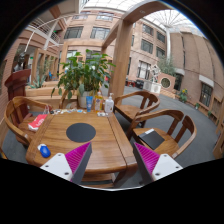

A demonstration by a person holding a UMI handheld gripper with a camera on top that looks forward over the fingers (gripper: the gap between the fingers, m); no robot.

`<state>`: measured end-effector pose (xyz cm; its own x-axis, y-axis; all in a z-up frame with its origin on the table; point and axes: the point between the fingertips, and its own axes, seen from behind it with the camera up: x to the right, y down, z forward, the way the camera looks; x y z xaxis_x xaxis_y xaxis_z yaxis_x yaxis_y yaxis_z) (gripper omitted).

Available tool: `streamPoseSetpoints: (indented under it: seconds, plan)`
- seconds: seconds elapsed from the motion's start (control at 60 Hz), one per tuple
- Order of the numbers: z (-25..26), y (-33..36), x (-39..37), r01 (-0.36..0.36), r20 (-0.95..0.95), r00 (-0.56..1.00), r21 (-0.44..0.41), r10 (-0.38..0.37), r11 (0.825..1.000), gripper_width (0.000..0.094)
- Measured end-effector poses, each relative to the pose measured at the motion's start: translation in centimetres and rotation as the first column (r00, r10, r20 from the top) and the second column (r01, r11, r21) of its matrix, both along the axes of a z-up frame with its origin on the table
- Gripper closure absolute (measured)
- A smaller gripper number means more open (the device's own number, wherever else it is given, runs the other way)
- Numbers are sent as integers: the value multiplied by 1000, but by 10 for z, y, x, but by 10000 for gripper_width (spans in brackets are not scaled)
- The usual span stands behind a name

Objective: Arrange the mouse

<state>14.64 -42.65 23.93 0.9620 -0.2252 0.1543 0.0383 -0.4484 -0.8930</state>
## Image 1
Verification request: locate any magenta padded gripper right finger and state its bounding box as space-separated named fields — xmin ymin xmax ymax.
xmin=133 ymin=143 xmax=182 ymax=185

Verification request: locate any yellow liquid bottle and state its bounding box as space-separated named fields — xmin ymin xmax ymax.
xmin=94 ymin=92 xmax=103 ymax=111

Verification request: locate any far right wooden armchair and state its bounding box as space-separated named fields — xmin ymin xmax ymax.
xmin=113 ymin=90 xmax=160 ymax=122

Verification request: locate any left wooden armchair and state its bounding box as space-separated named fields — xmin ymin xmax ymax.
xmin=3 ymin=96 xmax=52 ymax=148

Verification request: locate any round black mouse pad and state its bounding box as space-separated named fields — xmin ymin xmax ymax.
xmin=66 ymin=123 xmax=96 ymax=143

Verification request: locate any white pump sanitizer bottle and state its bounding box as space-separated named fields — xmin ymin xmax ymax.
xmin=104 ymin=94 xmax=114 ymax=113

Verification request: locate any blue and white computer mouse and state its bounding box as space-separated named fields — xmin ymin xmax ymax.
xmin=37 ymin=144 xmax=51 ymax=158

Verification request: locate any black notebook on chair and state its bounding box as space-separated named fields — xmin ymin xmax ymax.
xmin=139 ymin=129 xmax=165 ymax=150

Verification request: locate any dark wooden podium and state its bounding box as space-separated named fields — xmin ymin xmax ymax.
xmin=5 ymin=69 xmax=31 ymax=100

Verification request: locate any large green potted plant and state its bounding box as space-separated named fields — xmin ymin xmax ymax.
xmin=52 ymin=49 xmax=115 ymax=109

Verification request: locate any red and white package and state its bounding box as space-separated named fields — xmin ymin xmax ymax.
xmin=28 ymin=114 xmax=47 ymax=131

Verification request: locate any wooden square table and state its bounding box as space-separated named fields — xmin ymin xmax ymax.
xmin=26 ymin=112 xmax=137 ymax=187

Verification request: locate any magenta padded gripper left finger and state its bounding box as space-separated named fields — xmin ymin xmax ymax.
xmin=41 ymin=142 xmax=92 ymax=185

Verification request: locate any blue tube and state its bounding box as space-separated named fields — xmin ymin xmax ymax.
xmin=86 ymin=96 xmax=93 ymax=112

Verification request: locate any wooden pergola post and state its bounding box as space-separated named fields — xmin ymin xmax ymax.
xmin=109 ymin=20 xmax=133 ymax=98

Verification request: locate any wooden armchair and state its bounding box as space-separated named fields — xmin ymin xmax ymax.
xmin=127 ymin=109 xmax=197 ymax=159
xmin=3 ymin=96 xmax=52 ymax=148
xmin=113 ymin=90 xmax=160 ymax=122

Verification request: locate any near right wooden armchair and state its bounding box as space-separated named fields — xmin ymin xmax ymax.
xmin=127 ymin=109 xmax=197 ymax=159

